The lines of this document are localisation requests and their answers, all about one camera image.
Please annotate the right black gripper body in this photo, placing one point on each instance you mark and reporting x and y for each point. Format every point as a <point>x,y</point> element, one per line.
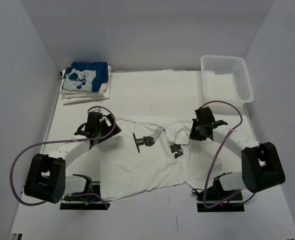
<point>203,137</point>

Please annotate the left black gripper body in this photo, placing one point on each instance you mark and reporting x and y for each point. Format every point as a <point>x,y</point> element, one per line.
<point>102,131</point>

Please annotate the white t shirt robot print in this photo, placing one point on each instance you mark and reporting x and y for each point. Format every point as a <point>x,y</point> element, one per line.
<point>145,156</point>

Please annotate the blue white t shirt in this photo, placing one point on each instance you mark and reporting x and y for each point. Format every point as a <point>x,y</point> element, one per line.
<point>88,77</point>

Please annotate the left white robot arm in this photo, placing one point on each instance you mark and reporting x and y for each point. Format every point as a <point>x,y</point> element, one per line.
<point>47,179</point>

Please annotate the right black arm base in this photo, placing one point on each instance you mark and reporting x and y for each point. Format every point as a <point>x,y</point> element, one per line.
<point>235,204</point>

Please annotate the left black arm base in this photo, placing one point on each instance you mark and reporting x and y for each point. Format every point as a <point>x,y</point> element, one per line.
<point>84,203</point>

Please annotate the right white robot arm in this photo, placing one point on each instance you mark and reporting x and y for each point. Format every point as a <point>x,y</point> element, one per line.
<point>261,166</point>

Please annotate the folded white t shirt stack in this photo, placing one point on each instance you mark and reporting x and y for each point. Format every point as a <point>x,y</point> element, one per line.
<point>75,97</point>

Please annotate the white plastic basket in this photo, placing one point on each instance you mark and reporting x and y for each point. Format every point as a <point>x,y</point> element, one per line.
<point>226,78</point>

